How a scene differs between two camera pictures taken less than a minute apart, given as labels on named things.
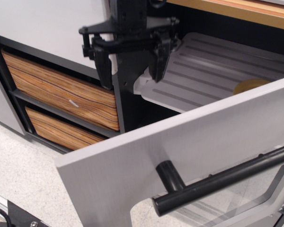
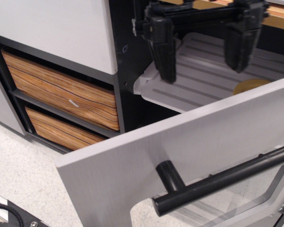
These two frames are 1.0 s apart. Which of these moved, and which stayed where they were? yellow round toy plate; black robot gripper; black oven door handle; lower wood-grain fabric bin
Moved: black robot gripper
Stayed: lower wood-grain fabric bin; black oven door handle; yellow round toy plate
